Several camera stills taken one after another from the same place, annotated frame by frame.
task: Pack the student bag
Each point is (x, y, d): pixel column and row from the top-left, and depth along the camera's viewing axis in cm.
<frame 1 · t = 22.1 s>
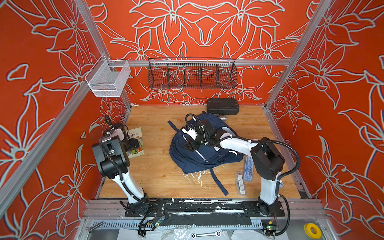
left hand: (128, 149, 94), fingers open
right hand: (183, 141, 86), fingers open
navy blue student backpack: (189, 160, 84), point 8 cm above the table
black plastic tool case: (223, 106, 115), point 6 cm above the table
clear pencil case: (240, 183, 81), point 2 cm above the table
blue stationery set pack: (245, 176, 83), point 2 cm above the table
small metal cylinder: (223, 118, 109), point 4 cm above the table

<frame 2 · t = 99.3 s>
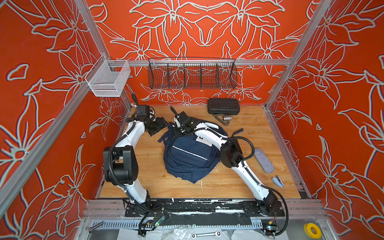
left hand: (163, 125, 90), fingers open
right hand: (171, 132, 97), fingers open
navy blue student backpack: (190, 156, 86), point 8 cm above the table
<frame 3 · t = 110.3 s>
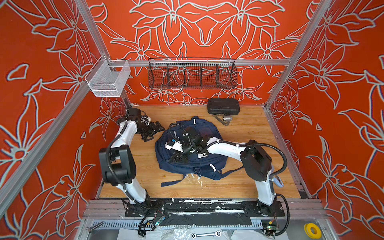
left hand: (158, 131, 88), fingers open
right hand: (168, 159, 78), fingers closed
navy blue student backpack: (211, 167, 83), point 6 cm above the table
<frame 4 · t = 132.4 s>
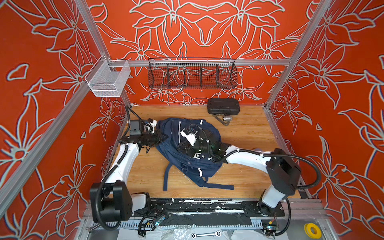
left hand: (166, 135, 80), fingers closed
right hand: (177, 145, 77), fingers open
navy blue student backpack: (199, 169, 81), point 7 cm above the table
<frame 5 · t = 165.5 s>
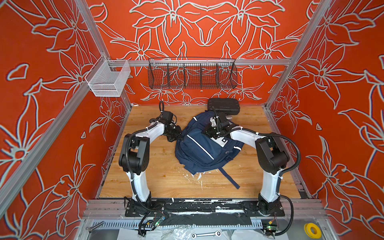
left hand: (182, 135, 94), fingers closed
right hand: (199, 130, 93), fingers closed
navy blue student backpack: (197, 152, 87), point 8 cm above the table
